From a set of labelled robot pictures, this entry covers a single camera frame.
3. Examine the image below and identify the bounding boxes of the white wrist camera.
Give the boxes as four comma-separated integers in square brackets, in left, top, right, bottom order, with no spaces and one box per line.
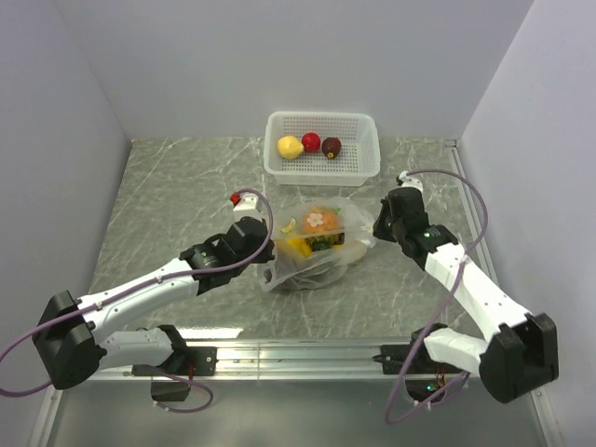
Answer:
[230,193,263,221]
[396,170,424,193]

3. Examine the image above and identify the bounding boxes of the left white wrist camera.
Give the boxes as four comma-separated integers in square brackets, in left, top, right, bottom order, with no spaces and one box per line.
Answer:
[230,193,263,221]

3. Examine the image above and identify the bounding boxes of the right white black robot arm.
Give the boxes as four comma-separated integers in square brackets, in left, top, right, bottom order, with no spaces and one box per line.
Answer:
[373,186,559,403]

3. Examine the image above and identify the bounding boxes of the yellow bell pepper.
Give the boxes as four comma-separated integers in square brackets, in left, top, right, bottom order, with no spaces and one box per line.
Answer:
[285,237,313,259]

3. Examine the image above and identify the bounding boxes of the transparent plastic bag with fruit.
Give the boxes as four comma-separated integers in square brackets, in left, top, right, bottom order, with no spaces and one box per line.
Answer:
[257,196,376,291]

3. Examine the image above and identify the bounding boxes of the dark purple passion fruit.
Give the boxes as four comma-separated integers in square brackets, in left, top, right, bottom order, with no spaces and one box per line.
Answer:
[321,137,342,159]

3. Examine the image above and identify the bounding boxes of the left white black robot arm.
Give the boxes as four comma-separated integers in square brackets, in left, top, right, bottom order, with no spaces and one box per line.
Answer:
[33,217,274,390]

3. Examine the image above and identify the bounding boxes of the aluminium mounting rail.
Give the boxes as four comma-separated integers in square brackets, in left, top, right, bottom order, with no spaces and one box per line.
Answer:
[31,340,548,446]

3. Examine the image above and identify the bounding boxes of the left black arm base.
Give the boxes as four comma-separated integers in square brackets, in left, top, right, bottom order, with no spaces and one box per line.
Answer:
[131,325,217,413]

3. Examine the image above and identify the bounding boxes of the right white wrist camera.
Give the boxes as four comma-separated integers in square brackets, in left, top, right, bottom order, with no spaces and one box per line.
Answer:
[396,170,424,193]

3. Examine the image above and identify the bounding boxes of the orange spiky pineapple toy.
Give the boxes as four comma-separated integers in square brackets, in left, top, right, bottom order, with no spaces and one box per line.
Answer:
[301,208,345,252]

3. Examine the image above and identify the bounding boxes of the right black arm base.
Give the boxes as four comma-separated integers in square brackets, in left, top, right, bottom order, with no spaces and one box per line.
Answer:
[379,342,462,404]

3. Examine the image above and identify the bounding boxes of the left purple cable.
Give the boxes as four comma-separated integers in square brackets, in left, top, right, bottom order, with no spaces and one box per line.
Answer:
[0,188,276,415]

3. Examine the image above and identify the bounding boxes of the yellow lemon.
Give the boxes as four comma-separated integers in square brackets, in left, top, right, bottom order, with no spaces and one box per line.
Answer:
[277,135,305,160]

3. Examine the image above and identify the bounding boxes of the white perforated plastic basket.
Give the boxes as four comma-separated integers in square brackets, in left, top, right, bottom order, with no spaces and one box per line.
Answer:
[263,111,381,187]

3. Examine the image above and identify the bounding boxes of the red apple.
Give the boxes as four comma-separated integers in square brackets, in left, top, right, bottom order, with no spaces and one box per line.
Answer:
[301,132,321,153]

